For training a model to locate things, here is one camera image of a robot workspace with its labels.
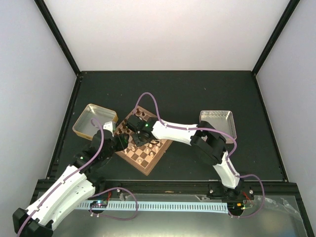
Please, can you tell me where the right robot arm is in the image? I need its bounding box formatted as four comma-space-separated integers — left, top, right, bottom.
126, 115, 243, 199

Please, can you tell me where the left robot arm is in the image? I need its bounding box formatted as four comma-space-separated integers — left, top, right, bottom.
12, 129, 129, 237

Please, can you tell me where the wooden chess board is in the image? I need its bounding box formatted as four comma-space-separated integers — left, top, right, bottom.
115, 105, 172, 176

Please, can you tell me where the dark chess pieces group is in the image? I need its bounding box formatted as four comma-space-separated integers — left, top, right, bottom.
114, 108, 146, 135

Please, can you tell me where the small circuit board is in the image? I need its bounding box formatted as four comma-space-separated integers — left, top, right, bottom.
90, 200, 108, 208

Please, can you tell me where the gold metal tin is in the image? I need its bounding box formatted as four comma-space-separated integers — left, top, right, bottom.
73, 104, 118, 140

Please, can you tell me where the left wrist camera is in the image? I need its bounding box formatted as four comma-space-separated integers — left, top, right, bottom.
103, 121, 117, 134

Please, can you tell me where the black front rail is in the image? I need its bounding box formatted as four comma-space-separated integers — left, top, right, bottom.
37, 180, 299, 198

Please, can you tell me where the purple cable loop front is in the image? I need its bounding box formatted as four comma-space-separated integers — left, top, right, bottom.
89, 186, 139, 220

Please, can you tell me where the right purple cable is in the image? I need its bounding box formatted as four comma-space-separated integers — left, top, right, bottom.
135, 92, 266, 188

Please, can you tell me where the light blue cable duct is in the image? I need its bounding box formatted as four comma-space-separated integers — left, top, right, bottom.
93, 201, 228, 214

